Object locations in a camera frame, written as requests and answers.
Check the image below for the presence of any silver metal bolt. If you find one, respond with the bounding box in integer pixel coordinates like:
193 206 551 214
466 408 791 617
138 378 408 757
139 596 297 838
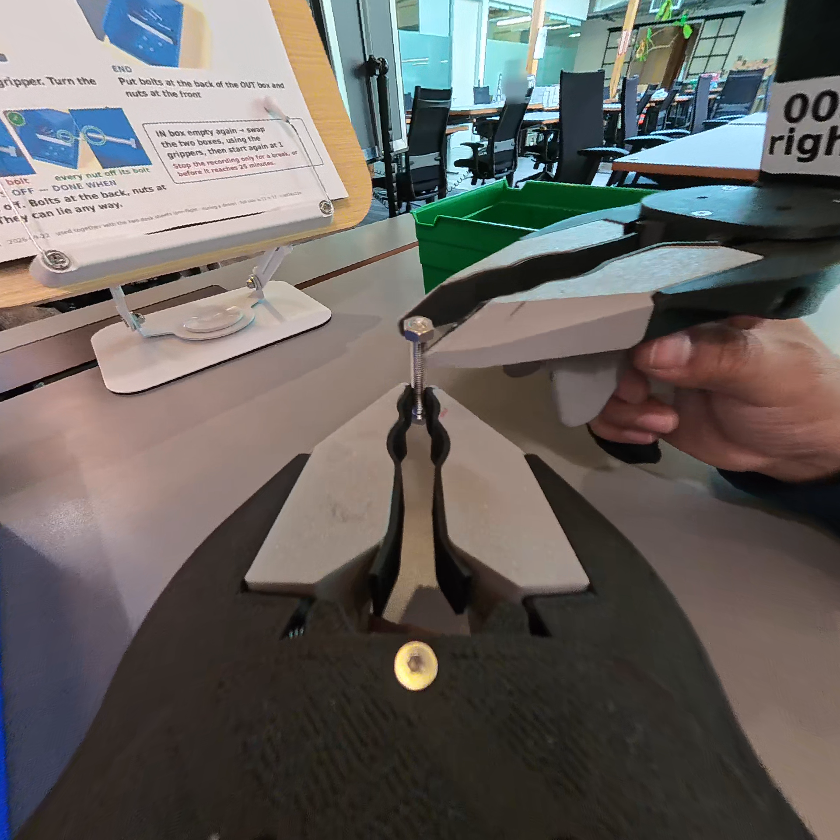
402 316 435 424

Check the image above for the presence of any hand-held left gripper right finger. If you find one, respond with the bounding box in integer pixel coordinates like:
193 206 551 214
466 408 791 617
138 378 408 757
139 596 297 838
423 387 590 614

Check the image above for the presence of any person's right hand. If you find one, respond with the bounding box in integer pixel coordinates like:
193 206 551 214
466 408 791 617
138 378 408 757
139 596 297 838
589 315 840 484

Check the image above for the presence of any black tripod stand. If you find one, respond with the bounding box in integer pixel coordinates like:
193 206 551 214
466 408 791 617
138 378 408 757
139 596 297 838
363 56 411 217

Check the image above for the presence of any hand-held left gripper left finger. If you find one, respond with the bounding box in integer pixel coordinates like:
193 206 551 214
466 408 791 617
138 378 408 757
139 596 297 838
245 384 416 618

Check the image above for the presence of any green plastic bin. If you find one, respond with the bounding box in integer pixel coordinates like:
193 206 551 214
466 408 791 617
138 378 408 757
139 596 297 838
411 180 658 295

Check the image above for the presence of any blue plastic bin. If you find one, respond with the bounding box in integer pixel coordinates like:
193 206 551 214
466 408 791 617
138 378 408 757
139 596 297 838
0 623 9 840

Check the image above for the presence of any grey panel on stand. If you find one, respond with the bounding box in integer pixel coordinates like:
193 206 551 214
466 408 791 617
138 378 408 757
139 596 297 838
315 0 408 168

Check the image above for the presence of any wooden board document stand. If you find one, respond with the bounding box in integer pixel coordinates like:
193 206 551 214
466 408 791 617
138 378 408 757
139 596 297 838
0 0 372 395

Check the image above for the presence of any wooden top office desk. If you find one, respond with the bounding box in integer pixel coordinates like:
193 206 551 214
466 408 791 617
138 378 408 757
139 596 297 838
612 112 770 186

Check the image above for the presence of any green hanging plant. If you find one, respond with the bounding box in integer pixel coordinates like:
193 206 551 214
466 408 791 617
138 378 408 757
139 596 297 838
631 0 697 64

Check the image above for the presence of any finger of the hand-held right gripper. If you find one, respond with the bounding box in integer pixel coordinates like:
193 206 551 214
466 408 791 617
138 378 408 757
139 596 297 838
400 215 643 330
425 244 767 370

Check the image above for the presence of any group of black office chairs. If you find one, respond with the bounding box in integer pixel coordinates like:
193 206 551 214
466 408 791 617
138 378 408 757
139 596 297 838
387 67 770 219

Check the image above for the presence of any printed instruction sheet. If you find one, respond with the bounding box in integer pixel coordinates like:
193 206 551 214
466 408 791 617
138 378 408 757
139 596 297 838
0 0 349 265

